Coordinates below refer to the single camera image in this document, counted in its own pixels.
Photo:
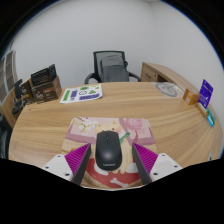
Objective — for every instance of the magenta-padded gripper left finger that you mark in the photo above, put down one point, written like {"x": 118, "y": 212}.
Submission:
{"x": 56, "y": 163}

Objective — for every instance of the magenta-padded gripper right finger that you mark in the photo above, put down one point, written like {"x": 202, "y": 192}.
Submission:
{"x": 165, "y": 163}

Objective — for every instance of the black computer mouse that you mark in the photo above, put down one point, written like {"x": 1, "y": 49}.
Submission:
{"x": 108, "y": 150}

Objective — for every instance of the dog print mouse pad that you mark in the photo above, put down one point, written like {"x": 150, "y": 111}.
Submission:
{"x": 83, "y": 130}

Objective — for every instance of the black sofa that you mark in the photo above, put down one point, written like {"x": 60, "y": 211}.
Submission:
{"x": 3, "y": 136}

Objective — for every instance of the teal green small box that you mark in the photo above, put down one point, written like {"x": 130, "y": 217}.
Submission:
{"x": 210, "y": 118}

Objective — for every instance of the orange box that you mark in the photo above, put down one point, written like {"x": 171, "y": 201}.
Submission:
{"x": 191, "y": 97}

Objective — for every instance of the large brown cardboard box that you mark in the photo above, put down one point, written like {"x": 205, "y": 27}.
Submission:
{"x": 47, "y": 91}

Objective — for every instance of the round printed white sheet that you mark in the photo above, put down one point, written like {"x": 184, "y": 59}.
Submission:
{"x": 166, "y": 89}

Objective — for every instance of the white sticker sheet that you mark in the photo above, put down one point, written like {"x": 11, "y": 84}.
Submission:
{"x": 81, "y": 93}

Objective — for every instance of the purple card sign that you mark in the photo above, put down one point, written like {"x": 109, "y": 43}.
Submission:
{"x": 206, "y": 93}

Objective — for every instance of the black box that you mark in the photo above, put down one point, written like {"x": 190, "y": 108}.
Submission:
{"x": 42, "y": 75}

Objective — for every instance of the wooden side desk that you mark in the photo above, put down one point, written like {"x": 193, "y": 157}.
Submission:
{"x": 160, "y": 70}

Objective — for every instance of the wooden shelf unit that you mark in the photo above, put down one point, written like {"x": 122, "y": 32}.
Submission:
{"x": 8, "y": 76}

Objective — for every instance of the grey backpack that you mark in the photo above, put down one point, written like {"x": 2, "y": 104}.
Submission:
{"x": 114, "y": 69}

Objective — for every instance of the black mesh office chair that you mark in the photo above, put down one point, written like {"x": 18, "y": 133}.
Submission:
{"x": 96, "y": 63}

